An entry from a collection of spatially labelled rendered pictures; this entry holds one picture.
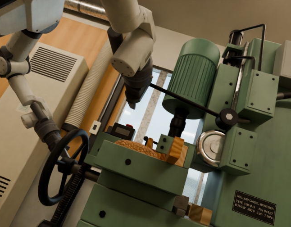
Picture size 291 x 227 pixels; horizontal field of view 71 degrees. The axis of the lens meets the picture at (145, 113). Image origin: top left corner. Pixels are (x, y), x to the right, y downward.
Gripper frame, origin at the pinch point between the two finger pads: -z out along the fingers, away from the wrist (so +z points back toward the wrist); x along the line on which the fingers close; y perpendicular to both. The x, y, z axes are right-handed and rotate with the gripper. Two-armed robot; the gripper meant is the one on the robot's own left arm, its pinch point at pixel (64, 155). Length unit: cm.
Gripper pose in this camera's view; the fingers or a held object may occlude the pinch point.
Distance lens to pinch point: 97.3
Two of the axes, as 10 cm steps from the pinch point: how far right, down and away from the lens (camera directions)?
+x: -0.5, -3.3, -9.4
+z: -6.5, -7.1, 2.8
